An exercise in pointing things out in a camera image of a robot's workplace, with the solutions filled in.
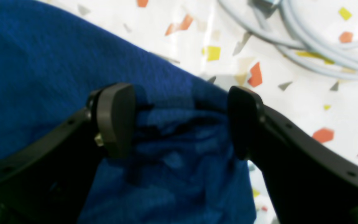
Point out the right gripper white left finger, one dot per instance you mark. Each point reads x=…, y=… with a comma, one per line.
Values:
x=49, y=181

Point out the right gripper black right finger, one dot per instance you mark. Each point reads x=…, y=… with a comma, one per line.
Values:
x=307, y=182

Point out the blue t-shirt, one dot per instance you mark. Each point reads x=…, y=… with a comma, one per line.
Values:
x=181, y=168

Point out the terrazzo patterned tablecloth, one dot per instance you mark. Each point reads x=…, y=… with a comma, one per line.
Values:
x=199, y=37

